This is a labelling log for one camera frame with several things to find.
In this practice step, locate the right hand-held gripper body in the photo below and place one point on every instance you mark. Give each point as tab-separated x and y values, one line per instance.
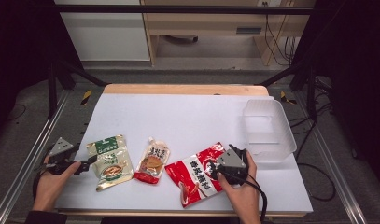
231	160

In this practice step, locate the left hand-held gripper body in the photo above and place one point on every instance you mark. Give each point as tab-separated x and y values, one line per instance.
61	146

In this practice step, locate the green and beige food pouch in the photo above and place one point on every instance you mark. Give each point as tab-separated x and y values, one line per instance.
111	161

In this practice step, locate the red and white snack bag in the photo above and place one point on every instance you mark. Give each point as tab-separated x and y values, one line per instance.
194	179

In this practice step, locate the translucent plastic container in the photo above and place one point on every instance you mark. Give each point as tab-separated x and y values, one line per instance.
267	130

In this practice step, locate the orange spout pouch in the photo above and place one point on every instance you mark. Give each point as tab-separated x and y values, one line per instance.
152	163

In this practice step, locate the person's left hand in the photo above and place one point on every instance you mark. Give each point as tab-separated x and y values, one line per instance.
50	188

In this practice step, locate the person's right hand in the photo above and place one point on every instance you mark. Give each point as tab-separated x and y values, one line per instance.
245	199

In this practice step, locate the yellow and black tape strip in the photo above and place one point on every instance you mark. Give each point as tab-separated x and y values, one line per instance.
86	97
285	98

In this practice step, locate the black metal stand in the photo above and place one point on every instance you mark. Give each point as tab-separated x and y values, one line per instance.
310	90
52	90

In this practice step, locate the white table mat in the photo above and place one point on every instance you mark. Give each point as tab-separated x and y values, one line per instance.
178	121

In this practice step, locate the white cabinet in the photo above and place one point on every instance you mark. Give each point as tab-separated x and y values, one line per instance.
106	34

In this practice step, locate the wooden desk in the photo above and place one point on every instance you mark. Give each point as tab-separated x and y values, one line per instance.
206	23

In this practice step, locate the black horizontal frame bar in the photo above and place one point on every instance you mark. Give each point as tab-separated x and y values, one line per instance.
178	9

